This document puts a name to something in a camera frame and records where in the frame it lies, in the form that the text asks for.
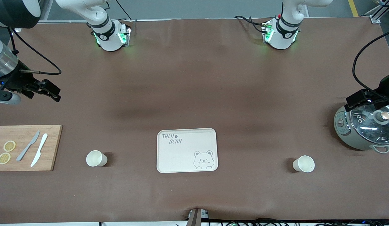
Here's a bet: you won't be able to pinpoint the white plastic cup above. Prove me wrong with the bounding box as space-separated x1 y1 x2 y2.
86 150 108 167
292 155 315 173

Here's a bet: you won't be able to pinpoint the beige bear print tray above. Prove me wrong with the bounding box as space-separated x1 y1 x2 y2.
156 128 219 173

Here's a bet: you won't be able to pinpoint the glass pot lid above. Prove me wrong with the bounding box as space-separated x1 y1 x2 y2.
348 103 389 140

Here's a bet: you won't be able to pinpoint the grey electric cooking pot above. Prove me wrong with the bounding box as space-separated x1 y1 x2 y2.
334 102 389 154

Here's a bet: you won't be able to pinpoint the white plastic knife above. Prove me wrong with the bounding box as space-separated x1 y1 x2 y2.
30 133 49 168

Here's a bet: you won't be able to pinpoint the bamboo cutting board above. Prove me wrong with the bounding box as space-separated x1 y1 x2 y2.
0 125 63 172

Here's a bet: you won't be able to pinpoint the grey plastic knife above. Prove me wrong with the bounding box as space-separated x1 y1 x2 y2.
16 130 41 162

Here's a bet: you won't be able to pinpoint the brown table cover mat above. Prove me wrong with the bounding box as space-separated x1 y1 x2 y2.
0 17 389 224

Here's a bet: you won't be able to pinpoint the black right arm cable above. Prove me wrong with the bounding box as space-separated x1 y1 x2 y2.
7 28 62 76

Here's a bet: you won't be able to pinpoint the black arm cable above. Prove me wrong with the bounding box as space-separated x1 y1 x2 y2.
352 29 389 102
7 28 62 76

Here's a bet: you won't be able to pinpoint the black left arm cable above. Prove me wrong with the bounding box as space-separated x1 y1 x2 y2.
352 29 389 102

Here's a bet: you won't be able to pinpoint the aluminium frame profile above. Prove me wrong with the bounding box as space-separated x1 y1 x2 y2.
364 0 389 24
40 0 54 21

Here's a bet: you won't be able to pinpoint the black base cable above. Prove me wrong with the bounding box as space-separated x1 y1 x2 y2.
114 0 132 21

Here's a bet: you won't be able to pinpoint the black base cables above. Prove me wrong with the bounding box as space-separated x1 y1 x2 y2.
234 15 269 34

